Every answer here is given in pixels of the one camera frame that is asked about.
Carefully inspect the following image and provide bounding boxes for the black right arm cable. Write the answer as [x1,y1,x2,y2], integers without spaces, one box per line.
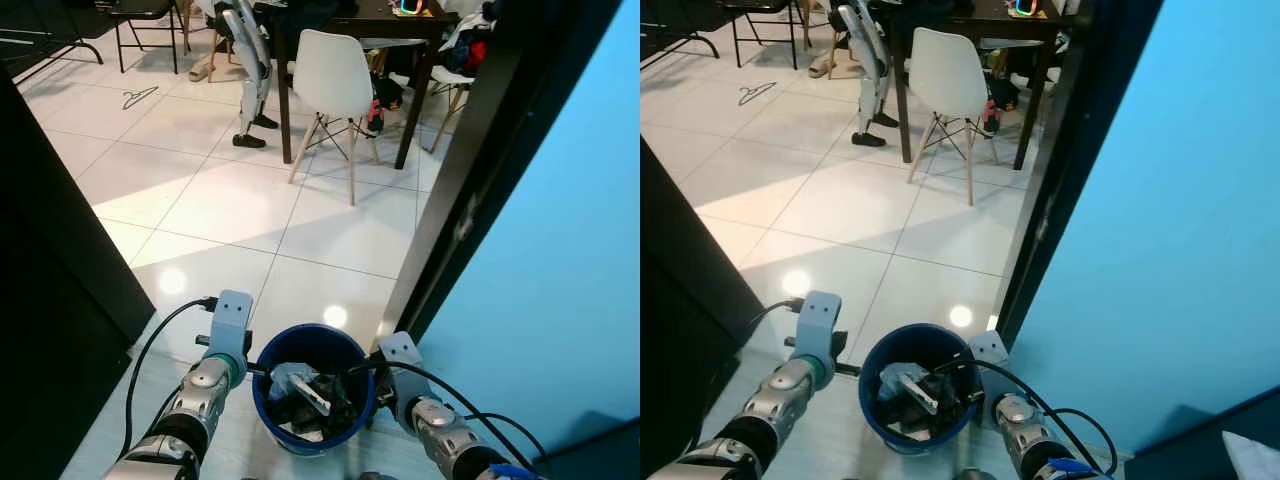
[932,354,1118,473]
[348,358,550,473]

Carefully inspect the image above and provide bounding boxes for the white fabric item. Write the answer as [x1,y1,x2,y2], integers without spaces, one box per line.
[1222,430,1280,480]

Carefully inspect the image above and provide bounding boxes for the blue round waste bin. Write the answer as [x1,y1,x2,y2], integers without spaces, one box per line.
[858,322,986,456]
[252,322,379,457]

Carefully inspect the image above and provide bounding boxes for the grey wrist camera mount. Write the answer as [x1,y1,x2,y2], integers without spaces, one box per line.
[795,290,844,359]
[968,330,1014,402]
[205,290,254,359]
[378,332,427,407]

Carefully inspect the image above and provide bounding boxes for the dark wooden table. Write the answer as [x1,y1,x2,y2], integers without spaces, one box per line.
[888,0,1079,169]
[262,0,471,169]

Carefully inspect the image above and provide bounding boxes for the black crumpled rubbish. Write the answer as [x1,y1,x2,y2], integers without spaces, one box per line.
[262,365,363,441]
[878,360,976,441]

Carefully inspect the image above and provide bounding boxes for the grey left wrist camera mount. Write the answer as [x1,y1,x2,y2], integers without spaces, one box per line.
[205,290,254,359]
[795,290,844,359]

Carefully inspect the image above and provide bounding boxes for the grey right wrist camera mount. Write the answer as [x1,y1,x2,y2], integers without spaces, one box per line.
[378,332,427,407]
[968,330,1014,402]

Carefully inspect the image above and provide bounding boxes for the white ointment tube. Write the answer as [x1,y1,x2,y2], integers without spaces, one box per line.
[270,363,333,416]
[893,370,941,416]

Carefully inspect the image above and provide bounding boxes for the black metal frame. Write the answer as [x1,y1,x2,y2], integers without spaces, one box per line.
[640,0,723,61]
[0,0,106,73]

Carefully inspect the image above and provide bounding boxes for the black cabinet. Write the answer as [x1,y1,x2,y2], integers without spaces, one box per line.
[0,65,158,480]
[640,135,766,480]

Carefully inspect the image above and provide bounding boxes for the black door frame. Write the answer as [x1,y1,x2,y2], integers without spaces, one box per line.
[993,0,1166,349]
[375,0,626,349]

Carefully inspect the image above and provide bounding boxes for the standing white humanoid robot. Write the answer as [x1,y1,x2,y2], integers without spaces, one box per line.
[215,0,283,149]
[835,0,903,148]

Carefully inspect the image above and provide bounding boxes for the dark furniture piece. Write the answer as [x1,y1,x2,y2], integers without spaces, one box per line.
[540,415,641,480]
[1122,385,1280,480]

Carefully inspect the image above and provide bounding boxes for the beige slippers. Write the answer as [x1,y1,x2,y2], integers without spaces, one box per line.
[187,52,239,84]
[806,50,853,81]

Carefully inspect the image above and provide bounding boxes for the black metal chair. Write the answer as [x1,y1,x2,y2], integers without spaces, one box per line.
[100,0,196,74]
[722,0,809,71]

